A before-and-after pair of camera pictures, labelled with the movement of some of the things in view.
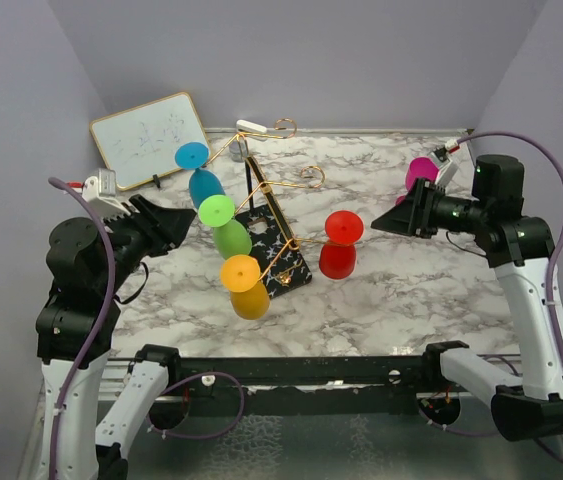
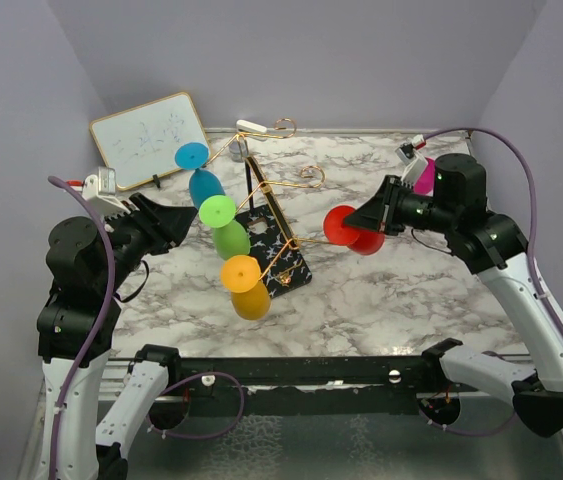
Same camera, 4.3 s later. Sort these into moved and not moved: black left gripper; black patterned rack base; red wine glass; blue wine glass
Moved: red wine glass
Not moved: black left gripper; black patterned rack base; blue wine glass
